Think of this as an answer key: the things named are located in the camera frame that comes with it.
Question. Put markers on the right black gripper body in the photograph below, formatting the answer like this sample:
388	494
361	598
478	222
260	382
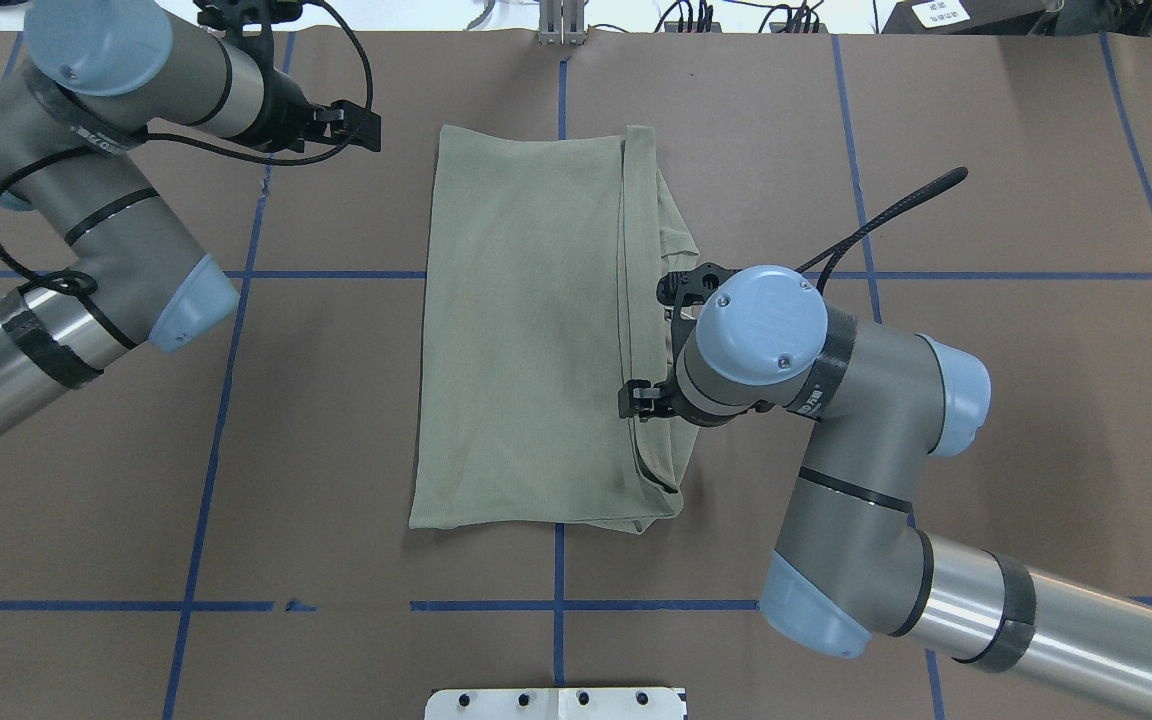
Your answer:
644	399

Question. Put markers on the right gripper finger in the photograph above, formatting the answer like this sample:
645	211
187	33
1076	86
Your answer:
639	391
637	407

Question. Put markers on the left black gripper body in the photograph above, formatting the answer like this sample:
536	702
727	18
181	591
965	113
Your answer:
285	105

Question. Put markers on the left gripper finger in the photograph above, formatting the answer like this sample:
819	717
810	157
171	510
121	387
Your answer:
344	114
365	137

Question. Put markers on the olive green long-sleeve shirt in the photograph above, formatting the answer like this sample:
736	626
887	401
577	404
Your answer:
543	258

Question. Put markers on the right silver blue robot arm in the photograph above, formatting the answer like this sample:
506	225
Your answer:
849	563

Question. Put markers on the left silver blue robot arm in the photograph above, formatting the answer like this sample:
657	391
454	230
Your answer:
104	264

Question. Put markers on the brown paper table cover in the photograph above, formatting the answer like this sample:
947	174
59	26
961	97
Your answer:
222	533

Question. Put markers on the black box with label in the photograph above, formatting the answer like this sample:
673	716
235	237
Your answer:
972	18

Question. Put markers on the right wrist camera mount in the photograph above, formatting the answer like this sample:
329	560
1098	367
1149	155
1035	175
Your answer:
675	291

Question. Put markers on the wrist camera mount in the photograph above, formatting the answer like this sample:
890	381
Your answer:
237	16
675	291

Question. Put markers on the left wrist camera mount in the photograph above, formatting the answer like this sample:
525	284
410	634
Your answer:
237	16

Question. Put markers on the aluminium frame post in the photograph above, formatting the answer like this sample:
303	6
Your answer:
562	23

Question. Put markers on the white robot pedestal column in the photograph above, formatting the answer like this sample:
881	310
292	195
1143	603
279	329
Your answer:
616	702

